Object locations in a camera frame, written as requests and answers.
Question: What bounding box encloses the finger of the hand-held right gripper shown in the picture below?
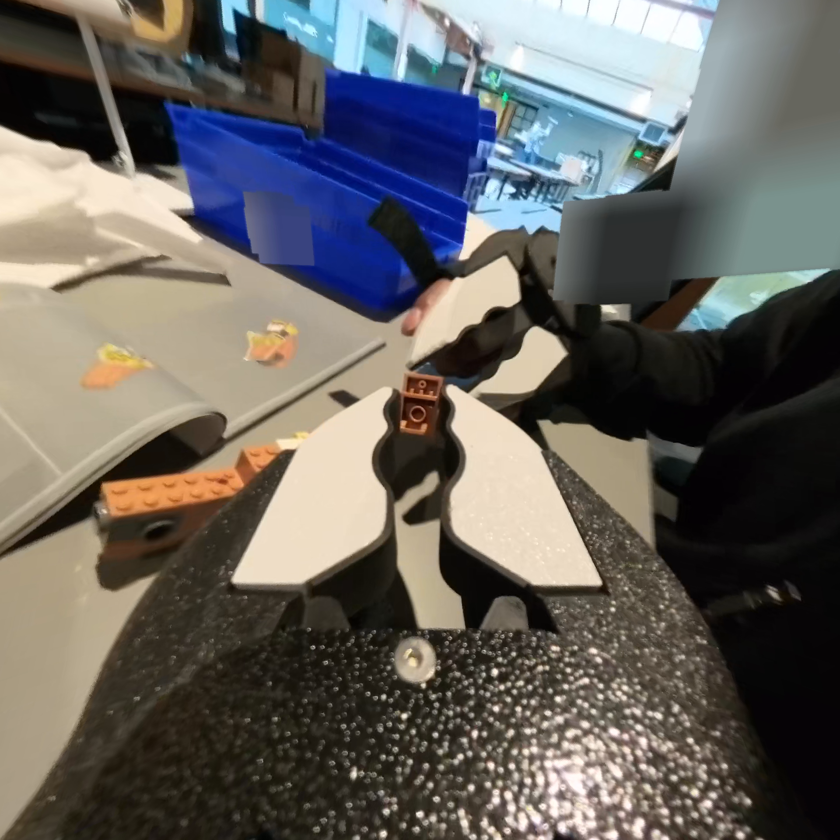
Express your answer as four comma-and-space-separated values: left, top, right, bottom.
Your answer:
406, 255, 527, 370
478, 326, 572, 409

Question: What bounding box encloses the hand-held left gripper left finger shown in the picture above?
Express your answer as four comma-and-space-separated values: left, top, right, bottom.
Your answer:
232, 387, 399, 596

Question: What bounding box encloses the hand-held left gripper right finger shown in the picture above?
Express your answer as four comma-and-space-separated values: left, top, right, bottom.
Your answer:
440, 385, 604, 596

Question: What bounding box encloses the blue plastic bin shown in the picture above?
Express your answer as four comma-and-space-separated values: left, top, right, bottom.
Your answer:
325, 69, 501, 219
164, 101, 471, 324

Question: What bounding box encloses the brown brick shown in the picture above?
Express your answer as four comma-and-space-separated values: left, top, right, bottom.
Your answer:
398, 372, 442, 436

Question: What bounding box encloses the grey desk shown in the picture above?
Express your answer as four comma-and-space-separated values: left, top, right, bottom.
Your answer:
0, 157, 657, 840

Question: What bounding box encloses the person's right hand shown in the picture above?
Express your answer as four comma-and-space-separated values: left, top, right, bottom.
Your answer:
401, 281, 448, 337

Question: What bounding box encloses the orange and tan brick model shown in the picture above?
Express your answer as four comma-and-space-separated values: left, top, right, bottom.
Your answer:
94, 429, 311, 560

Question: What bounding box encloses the grey instruction booklet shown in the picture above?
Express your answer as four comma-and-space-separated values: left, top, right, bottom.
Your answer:
0, 262, 388, 553

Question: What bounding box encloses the brown cardboard panel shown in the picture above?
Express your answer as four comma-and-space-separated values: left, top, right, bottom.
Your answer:
231, 12, 327, 133

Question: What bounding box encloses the empty white paper bag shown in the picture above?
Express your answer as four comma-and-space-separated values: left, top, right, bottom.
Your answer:
0, 125, 232, 291

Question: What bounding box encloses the grey metal stand pole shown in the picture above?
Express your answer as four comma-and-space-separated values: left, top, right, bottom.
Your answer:
74, 15, 137, 176

